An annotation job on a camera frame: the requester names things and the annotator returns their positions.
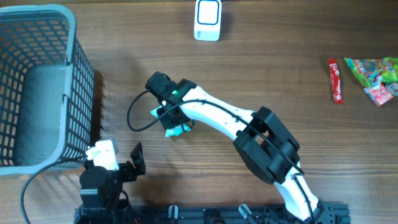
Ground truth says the teal tissue packet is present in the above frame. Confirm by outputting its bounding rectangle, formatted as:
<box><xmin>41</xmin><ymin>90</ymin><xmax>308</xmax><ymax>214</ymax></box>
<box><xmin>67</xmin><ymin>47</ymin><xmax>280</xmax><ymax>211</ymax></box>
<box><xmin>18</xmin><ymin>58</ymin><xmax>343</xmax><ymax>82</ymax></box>
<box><xmin>150</xmin><ymin>106</ymin><xmax>192</xmax><ymax>138</ymax></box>

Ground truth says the red Nescafe stick sachet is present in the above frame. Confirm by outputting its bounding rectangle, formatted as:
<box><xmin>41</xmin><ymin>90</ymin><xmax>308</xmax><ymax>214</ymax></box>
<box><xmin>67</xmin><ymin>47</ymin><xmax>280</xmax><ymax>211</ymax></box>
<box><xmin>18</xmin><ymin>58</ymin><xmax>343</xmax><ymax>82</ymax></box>
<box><xmin>328</xmin><ymin>59</ymin><xmax>343</xmax><ymax>105</ymax></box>

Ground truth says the Haribo gummy candy bag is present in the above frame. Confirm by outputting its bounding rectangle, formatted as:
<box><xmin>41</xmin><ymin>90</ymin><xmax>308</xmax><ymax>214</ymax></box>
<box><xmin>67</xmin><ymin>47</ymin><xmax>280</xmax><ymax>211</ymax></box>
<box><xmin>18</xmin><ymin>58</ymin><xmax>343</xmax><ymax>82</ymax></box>
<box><xmin>345</xmin><ymin>57</ymin><xmax>397</xmax><ymax>87</ymax></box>

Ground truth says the red white snack packet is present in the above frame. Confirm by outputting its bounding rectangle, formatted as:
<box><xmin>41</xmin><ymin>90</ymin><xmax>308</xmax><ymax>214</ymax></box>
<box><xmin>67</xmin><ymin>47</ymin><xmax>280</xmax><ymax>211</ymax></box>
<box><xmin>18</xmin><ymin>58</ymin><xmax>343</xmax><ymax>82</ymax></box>
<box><xmin>364</xmin><ymin>83</ymin><xmax>393</xmax><ymax>106</ymax></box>

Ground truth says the green lid small jar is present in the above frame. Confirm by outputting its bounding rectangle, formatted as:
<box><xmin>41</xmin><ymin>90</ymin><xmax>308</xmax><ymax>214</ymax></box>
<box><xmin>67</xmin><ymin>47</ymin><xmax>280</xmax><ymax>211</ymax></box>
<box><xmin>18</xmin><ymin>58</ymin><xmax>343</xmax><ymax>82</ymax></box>
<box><xmin>385</xmin><ymin>82</ymin><xmax>398</xmax><ymax>96</ymax></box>

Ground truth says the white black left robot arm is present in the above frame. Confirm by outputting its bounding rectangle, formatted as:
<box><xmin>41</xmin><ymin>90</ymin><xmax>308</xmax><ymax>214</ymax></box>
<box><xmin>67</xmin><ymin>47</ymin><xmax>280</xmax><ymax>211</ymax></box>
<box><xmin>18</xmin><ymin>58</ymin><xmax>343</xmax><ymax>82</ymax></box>
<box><xmin>74</xmin><ymin>138</ymin><xmax>146</xmax><ymax>224</ymax></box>

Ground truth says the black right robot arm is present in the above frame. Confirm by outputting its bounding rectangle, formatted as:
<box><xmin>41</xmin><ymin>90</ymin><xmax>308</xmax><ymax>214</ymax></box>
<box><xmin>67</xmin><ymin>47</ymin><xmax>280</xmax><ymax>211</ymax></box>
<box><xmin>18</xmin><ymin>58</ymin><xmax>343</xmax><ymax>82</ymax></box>
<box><xmin>146</xmin><ymin>72</ymin><xmax>323</xmax><ymax>223</ymax></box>

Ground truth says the white barcode scanner box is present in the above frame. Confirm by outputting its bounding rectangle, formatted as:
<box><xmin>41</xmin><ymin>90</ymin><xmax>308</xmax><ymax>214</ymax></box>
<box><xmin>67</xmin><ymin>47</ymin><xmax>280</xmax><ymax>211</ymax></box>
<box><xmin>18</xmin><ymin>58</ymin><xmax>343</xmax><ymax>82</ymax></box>
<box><xmin>193</xmin><ymin>0</ymin><xmax>222</xmax><ymax>42</ymax></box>

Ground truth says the grey plastic lattice basket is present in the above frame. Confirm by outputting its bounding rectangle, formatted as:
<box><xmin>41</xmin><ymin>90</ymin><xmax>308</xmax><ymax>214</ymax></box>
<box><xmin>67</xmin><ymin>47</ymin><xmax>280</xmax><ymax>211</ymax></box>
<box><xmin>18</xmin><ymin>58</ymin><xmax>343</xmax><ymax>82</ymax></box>
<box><xmin>1</xmin><ymin>4</ymin><xmax>95</xmax><ymax>175</ymax></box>

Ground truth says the black left camera cable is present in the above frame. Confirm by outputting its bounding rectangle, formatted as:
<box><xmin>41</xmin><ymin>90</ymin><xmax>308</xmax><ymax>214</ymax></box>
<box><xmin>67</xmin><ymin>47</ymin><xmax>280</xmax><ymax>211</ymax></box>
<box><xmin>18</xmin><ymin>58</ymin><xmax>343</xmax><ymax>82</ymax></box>
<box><xmin>19</xmin><ymin>157</ymin><xmax>91</xmax><ymax>224</ymax></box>

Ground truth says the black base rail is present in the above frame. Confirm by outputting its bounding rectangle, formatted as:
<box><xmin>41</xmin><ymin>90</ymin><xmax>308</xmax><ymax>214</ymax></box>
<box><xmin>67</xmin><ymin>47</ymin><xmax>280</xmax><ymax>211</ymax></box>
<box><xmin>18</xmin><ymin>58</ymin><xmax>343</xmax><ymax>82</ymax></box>
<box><xmin>74</xmin><ymin>204</ymin><xmax>351</xmax><ymax>224</ymax></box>

